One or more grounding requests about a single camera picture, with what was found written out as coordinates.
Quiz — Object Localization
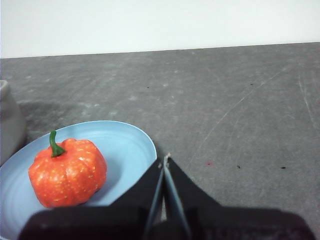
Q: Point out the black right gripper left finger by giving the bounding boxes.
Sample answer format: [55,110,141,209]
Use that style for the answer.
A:
[18,163,165,240]

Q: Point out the blue round plate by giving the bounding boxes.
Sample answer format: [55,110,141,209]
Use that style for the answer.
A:
[0,120,158,240]

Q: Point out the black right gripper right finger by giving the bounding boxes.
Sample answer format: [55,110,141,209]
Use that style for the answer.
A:
[165,156,316,240]

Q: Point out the orange pumpkin with green stem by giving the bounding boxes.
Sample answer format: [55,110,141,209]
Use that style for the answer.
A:
[28,130,108,209]

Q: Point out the pale green electric steamer pot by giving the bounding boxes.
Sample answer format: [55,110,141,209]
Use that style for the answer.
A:
[0,79,27,166]

